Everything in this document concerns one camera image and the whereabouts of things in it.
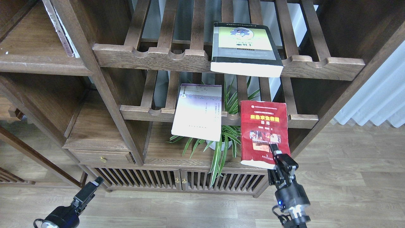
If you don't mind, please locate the white upright book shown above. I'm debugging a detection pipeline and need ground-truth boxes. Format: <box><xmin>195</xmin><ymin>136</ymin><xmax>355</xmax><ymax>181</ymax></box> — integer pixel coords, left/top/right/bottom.
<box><xmin>42</xmin><ymin>0</ymin><xmax>80</xmax><ymax>58</ymax></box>

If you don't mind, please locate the white plant pot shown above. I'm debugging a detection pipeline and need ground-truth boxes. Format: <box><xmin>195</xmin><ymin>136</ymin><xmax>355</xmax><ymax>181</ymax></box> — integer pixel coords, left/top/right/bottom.
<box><xmin>205</xmin><ymin>139</ymin><xmax>233</xmax><ymax>151</ymax></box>

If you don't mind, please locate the red book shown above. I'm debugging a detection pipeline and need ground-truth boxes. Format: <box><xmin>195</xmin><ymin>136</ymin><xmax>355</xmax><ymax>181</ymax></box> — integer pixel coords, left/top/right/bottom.
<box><xmin>240</xmin><ymin>100</ymin><xmax>290</xmax><ymax>169</ymax></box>

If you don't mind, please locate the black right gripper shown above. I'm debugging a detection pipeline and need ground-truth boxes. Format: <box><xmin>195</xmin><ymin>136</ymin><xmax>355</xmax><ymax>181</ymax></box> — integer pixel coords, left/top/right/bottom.
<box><xmin>267</xmin><ymin>144</ymin><xmax>311</xmax><ymax>224</ymax></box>

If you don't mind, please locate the dark wooden bookshelf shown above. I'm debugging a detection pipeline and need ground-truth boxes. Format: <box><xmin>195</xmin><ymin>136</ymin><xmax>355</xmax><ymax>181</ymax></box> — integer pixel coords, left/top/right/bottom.
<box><xmin>1</xmin><ymin>0</ymin><xmax>404</xmax><ymax>197</ymax></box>

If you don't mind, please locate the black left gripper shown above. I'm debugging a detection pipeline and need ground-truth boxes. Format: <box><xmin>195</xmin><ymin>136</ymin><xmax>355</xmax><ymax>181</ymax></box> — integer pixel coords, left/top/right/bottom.
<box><xmin>33</xmin><ymin>176</ymin><xmax>104</xmax><ymax>228</ymax></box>

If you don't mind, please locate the white curtain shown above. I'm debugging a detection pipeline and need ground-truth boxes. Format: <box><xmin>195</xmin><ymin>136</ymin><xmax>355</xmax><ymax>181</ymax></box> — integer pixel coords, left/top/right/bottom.
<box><xmin>333</xmin><ymin>43</ymin><xmax>405</xmax><ymax>128</ymax></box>

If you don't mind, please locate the white lavender book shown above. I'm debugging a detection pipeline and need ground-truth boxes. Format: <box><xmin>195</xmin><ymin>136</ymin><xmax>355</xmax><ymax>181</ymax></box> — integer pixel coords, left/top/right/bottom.
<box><xmin>171</xmin><ymin>83</ymin><xmax>222</xmax><ymax>142</ymax></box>

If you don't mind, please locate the black and yellow book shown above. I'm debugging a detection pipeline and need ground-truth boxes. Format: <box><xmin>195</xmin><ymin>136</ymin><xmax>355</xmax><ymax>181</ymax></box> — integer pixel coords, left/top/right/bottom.
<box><xmin>211</xmin><ymin>22</ymin><xmax>283</xmax><ymax>78</ymax></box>

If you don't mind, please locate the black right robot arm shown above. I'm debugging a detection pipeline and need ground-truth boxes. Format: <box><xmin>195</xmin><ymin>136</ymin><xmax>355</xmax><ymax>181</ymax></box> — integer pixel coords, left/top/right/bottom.
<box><xmin>268</xmin><ymin>144</ymin><xmax>310</xmax><ymax>228</ymax></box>

